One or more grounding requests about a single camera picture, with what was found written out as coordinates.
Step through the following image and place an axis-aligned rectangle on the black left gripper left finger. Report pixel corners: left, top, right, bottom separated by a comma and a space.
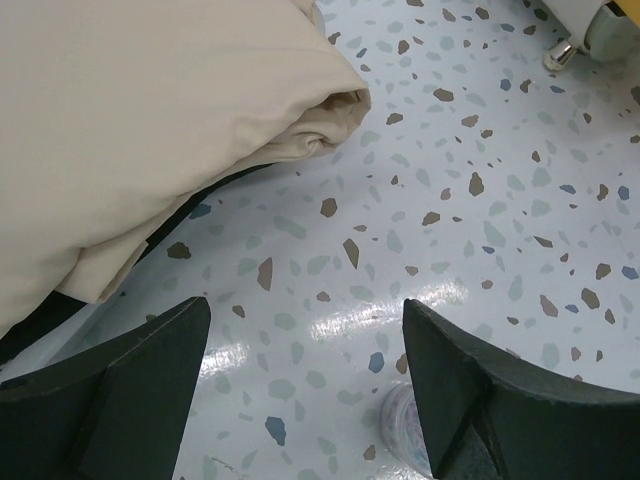
1, 297, 211, 479

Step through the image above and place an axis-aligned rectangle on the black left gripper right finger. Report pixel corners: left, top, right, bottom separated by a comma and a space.
402, 299, 639, 479

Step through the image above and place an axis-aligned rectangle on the clear purple small jar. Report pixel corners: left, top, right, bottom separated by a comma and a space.
379, 383, 432, 479

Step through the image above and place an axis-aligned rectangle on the cream round drawer organizer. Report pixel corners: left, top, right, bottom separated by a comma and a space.
543, 0, 639, 72

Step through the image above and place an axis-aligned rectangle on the beige cloth bag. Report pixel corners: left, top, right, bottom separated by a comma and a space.
1, 1, 371, 332

